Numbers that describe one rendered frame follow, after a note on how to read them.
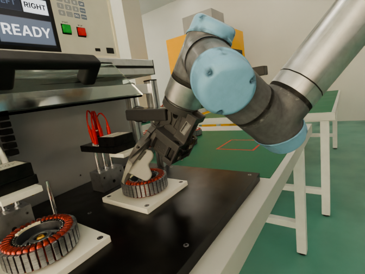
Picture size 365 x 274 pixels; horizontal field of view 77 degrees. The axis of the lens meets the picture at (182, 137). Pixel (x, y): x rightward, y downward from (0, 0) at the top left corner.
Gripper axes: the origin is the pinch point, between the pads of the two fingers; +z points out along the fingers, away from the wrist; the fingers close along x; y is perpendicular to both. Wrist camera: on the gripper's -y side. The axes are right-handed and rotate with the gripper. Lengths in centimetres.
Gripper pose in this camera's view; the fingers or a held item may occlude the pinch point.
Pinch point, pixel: (144, 169)
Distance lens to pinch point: 56.5
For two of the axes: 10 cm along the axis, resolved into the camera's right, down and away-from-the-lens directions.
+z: -3.7, 7.9, 4.9
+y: 7.4, 5.7, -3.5
